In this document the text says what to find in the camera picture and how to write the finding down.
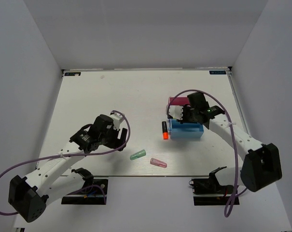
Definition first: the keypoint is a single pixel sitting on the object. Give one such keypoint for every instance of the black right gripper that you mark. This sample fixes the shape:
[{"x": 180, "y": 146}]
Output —
[{"x": 184, "y": 120}]

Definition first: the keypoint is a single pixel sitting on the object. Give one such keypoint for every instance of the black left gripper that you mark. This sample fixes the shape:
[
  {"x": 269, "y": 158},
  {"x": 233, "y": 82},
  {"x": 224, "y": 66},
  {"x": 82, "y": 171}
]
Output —
[{"x": 117, "y": 141}]

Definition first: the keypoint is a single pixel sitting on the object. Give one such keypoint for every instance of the pink translucent eraser case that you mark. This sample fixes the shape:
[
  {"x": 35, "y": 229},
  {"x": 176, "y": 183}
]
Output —
[{"x": 158, "y": 163}]

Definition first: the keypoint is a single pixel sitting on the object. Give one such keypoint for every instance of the orange cap black highlighter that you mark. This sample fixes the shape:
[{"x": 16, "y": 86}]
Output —
[{"x": 165, "y": 130}]

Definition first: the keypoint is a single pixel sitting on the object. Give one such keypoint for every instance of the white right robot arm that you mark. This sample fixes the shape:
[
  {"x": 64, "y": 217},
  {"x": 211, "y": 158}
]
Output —
[{"x": 261, "y": 162}]

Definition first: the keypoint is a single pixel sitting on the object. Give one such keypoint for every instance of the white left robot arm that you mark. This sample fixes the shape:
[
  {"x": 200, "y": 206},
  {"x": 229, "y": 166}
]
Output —
[{"x": 30, "y": 195}]

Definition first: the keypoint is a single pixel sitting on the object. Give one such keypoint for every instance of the pink plastic bin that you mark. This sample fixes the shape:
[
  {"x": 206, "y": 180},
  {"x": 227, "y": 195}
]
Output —
[{"x": 179, "y": 101}]

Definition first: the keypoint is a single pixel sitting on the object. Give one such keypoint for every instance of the light blue plastic bin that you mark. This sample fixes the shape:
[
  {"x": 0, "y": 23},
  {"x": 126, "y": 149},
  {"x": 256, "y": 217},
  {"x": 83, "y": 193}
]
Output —
[{"x": 185, "y": 131}]

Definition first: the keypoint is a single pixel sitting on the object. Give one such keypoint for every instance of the right corner label sticker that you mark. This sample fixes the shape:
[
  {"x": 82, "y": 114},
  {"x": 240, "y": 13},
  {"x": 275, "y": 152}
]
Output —
[{"x": 217, "y": 72}]

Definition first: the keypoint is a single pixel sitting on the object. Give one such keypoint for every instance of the corner label sticker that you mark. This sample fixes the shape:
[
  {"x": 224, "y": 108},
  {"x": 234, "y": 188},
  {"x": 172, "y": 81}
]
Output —
[
  {"x": 72, "y": 74},
  {"x": 217, "y": 72}
]

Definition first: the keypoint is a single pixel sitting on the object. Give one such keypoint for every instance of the left corner label sticker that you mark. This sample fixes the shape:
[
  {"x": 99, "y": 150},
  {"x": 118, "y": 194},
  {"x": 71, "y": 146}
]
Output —
[{"x": 72, "y": 74}]

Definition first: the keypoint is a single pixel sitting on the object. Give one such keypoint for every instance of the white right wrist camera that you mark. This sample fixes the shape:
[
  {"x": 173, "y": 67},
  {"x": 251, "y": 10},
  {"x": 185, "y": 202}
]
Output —
[{"x": 175, "y": 112}]

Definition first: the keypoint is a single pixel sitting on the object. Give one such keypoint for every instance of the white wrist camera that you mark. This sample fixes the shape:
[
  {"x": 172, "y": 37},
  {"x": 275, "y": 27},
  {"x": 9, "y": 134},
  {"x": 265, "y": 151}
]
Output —
[
  {"x": 117, "y": 120},
  {"x": 175, "y": 112}
]

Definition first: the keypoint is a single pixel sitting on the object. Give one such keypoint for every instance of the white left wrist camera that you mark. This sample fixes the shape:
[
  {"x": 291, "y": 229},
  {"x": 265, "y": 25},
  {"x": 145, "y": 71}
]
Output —
[{"x": 117, "y": 120}]

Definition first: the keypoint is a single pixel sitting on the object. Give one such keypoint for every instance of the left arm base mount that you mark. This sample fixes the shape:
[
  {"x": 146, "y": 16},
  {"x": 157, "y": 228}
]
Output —
[{"x": 95, "y": 195}]

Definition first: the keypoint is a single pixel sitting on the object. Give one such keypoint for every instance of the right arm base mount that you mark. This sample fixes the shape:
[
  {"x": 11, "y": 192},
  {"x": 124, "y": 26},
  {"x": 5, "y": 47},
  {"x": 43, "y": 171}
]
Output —
[{"x": 209, "y": 193}]

